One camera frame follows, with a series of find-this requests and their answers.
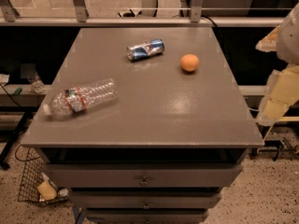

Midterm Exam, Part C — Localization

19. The low grey side shelf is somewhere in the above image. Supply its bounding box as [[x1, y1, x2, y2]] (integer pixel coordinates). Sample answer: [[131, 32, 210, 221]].
[[0, 84, 47, 107]]

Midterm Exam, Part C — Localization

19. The top drawer knob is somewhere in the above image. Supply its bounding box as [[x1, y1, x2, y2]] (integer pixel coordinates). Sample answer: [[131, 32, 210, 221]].
[[139, 177, 149, 187]]

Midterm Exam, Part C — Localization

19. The small bottle on shelf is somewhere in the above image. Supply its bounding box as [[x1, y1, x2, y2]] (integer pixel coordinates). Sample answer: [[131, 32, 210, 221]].
[[28, 74, 46, 93]]

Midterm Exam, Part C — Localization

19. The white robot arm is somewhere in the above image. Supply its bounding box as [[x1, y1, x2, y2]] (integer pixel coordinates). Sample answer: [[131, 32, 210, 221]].
[[255, 4, 299, 126]]

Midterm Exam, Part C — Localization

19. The black wire basket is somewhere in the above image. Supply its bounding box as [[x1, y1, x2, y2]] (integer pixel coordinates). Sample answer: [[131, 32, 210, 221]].
[[18, 148, 68, 206]]

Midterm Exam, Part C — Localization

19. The metal railing frame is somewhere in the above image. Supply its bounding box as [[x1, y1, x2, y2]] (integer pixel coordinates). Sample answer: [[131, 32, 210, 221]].
[[0, 0, 298, 27]]

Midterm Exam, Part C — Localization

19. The orange fruit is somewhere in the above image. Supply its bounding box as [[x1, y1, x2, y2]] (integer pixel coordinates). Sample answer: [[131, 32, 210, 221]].
[[180, 54, 199, 72]]

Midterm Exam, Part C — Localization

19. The drawer knob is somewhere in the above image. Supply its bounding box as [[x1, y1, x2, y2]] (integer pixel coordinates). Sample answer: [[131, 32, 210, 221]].
[[143, 202, 150, 210], [139, 177, 149, 187]]

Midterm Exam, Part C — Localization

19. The middle drawer knob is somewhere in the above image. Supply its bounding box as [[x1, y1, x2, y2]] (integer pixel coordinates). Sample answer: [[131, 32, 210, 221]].
[[143, 202, 150, 210]]

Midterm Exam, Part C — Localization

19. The crushed blue silver can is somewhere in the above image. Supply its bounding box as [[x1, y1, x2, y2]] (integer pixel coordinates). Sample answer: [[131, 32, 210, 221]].
[[127, 38, 164, 61]]

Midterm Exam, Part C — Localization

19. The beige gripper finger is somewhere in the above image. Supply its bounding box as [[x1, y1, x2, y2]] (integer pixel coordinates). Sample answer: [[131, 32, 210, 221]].
[[255, 26, 280, 52], [256, 64, 299, 126]]

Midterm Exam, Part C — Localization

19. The clear plastic water bottle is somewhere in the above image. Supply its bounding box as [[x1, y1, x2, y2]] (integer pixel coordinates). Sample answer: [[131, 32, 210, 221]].
[[43, 78, 118, 117]]

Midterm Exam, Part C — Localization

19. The grey drawer cabinet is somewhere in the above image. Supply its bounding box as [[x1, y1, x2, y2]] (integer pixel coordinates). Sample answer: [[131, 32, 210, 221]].
[[23, 27, 263, 224]]

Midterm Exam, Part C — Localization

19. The yellow sponge in basket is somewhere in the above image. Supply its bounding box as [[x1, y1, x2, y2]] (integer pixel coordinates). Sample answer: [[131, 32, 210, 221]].
[[37, 180, 57, 201]]

